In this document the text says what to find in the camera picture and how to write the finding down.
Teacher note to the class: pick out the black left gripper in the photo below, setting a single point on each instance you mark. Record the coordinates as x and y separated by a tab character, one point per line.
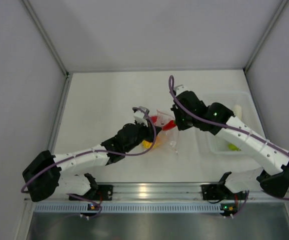
149	130

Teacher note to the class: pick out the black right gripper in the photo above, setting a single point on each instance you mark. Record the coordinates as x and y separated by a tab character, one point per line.
181	126

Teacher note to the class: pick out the red toy pepper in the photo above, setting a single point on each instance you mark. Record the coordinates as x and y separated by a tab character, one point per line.
165	127

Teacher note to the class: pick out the clear polka dot zip bag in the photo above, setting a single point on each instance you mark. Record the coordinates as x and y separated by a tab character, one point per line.
171	136

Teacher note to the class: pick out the green toy pepper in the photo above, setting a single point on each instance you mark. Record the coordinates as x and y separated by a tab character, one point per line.
233	148

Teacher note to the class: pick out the pale green toy celery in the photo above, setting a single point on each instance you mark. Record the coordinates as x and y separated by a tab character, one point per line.
238	111

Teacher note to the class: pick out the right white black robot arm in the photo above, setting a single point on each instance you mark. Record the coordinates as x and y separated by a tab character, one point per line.
272	177

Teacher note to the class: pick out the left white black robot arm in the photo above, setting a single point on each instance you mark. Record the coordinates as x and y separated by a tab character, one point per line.
50	174

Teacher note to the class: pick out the yellow toy pepper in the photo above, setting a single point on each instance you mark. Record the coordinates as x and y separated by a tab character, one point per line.
146	144

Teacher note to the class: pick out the orange toy pepper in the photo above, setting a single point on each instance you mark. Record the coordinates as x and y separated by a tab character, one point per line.
160	140

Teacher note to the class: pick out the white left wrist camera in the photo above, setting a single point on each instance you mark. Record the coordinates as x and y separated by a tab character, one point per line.
141	115

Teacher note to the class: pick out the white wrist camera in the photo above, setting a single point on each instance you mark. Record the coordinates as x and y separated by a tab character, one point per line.
179	89
141	115

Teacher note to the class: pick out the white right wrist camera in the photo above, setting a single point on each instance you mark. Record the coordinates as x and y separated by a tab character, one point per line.
179	89

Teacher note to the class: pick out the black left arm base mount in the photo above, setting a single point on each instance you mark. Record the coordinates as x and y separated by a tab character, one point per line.
103	192

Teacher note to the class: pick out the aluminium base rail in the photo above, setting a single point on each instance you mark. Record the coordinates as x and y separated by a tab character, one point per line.
123	191

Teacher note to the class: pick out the slotted white cable duct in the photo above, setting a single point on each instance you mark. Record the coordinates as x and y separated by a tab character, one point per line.
118	207

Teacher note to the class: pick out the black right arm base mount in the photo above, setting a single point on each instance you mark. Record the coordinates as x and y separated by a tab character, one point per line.
217	191

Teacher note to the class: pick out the aluminium frame post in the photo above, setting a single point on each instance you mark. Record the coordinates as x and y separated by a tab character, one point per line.
44	35

